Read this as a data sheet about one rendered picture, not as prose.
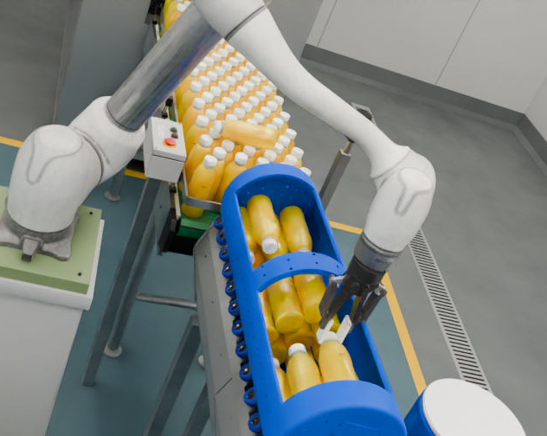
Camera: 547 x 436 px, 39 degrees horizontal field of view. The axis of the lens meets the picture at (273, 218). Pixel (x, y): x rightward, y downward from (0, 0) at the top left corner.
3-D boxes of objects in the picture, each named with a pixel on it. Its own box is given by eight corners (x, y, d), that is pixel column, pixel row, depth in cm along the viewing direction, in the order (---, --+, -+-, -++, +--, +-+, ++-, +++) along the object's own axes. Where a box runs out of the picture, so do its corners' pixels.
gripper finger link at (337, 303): (361, 287, 159) (356, 285, 158) (331, 323, 164) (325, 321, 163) (356, 275, 162) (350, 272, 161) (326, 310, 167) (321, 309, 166)
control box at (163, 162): (144, 176, 227) (153, 148, 222) (142, 143, 243) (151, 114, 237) (176, 183, 230) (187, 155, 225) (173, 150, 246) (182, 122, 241)
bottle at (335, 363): (325, 420, 155) (309, 351, 169) (357, 423, 157) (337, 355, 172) (339, 398, 151) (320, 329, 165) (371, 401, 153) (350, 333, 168)
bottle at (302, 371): (337, 425, 156) (318, 358, 170) (326, 406, 151) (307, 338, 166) (305, 437, 156) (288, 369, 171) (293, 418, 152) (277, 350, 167)
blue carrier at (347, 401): (244, 484, 153) (314, 392, 140) (203, 225, 223) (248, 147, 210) (360, 505, 165) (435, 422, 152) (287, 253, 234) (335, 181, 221)
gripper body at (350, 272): (358, 267, 153) (340, 301, 158) (395, 274, 156) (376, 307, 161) (349, 245, 159) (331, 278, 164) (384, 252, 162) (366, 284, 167)
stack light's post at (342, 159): (239, 371, 321) (342, 154, 265) (237, 364, 324) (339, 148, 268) (247, 372, 322) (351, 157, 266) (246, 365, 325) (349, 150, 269)
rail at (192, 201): (185, 205, 232) (189, 197, 230) (185, 203, 232) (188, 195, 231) (305, 229, 245) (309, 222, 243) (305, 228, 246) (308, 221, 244)
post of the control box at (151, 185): (81, 385, 285) (153, 164, 234) (81, 376, 288) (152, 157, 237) (92, 386, 287) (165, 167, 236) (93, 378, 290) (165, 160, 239)
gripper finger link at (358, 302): (359, 275, 162) (365, 275, 163) (348, 314, 169) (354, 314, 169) (363, 287, 159) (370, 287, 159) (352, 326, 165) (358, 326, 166)
